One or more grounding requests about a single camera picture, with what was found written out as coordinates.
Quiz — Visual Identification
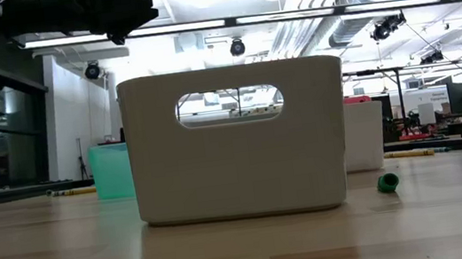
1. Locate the round black ceiling camera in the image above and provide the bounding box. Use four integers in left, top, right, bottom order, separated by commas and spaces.
227, 36, 248, 58
82, 60, 103, 82

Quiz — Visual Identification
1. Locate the white box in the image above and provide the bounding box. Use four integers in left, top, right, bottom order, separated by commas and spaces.
417, 101, 438, 126

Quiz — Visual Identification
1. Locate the grey plastic bin with handle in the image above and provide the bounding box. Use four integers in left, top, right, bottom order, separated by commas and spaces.
114, 51, 362, 236

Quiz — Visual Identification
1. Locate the black track light cluster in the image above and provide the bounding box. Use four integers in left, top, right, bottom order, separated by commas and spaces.
419, 49, 446, 66
367, 11, 411, 43

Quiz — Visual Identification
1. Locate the black tripod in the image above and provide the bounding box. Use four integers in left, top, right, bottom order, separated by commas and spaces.
74, 137, 90, 181

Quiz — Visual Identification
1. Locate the yellow crayon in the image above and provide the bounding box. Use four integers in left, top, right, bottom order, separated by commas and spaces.
383, 145, 436, 163
51, 184, 98, 200

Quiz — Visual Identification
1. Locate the red box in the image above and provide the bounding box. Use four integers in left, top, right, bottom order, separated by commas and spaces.
341, 93, 372, 106

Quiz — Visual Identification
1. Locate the green translucent plastic bin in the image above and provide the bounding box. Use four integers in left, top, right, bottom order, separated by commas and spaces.
87, 141, 137, 202

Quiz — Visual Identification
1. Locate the white plastic bin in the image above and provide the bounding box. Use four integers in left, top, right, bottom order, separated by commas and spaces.
337, 99, 392, 175

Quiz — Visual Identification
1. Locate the black bar with light strips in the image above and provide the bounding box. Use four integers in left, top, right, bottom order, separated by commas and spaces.
15, 0, 462, 60

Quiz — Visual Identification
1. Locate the red flat object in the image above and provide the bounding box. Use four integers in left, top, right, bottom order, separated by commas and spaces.
399, 130, 433, 143

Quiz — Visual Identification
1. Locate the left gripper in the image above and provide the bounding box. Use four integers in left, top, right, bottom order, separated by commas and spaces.
0, 0, 163, 61

